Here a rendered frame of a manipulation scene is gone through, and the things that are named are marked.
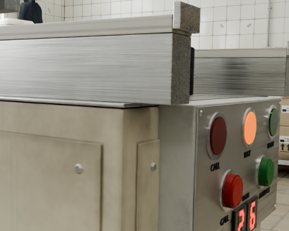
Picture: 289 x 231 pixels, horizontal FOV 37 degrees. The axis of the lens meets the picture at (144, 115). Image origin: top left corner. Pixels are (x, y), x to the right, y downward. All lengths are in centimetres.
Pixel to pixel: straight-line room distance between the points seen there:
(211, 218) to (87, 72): 16
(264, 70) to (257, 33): 407
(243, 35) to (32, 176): 438
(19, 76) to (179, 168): 15
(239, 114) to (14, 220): 22
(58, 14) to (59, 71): 553
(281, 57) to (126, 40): 29
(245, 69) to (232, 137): 19
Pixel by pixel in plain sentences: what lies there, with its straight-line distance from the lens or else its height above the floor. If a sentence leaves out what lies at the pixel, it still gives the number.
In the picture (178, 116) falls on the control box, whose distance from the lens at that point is 33.
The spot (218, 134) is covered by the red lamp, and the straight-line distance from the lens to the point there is 36.
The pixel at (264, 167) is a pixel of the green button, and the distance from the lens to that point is 48.
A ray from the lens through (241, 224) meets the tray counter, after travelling 44.
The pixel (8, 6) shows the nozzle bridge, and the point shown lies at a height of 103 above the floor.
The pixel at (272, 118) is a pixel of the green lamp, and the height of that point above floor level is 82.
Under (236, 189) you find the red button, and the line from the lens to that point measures 39.
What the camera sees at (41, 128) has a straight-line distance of 35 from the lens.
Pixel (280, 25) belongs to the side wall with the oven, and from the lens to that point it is 458.
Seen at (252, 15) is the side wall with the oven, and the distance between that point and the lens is 468.
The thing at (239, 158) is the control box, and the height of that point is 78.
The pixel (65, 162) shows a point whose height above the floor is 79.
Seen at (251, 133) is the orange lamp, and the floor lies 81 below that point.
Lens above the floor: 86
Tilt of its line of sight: 5 degrees down
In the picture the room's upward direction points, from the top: 1 degrees clockwise
